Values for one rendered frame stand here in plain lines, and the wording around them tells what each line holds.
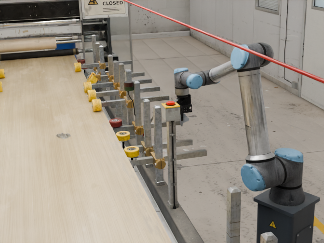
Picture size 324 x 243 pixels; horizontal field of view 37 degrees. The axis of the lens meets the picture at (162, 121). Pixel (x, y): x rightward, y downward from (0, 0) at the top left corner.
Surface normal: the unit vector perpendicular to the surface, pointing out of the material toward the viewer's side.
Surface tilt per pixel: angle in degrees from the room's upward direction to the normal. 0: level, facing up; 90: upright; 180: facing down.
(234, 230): 90
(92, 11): 90
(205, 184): 0
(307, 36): 90
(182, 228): 0
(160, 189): 0
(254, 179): 95
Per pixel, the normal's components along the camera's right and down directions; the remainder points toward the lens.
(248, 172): -0.86, 0.27
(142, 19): 0.21, 0.31
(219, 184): -0.03, -0.95
